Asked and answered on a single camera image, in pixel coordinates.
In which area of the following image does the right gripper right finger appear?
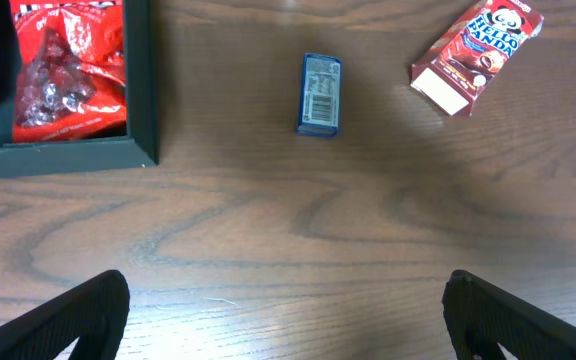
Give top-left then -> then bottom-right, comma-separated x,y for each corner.
442,270 -> 576,360

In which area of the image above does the small blue box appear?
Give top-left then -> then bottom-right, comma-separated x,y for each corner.
296,53 -> 342,138

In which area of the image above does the dark green open box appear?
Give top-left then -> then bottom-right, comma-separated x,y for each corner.
0,0 -> 160,178

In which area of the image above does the red Hello Panda box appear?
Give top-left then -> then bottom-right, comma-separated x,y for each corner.
411,0 -> 544,116

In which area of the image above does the red candy bag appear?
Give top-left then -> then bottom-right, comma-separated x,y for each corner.
10,0 -> 128,143

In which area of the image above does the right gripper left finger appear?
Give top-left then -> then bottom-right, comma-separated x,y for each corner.
0,270 -> 130,360

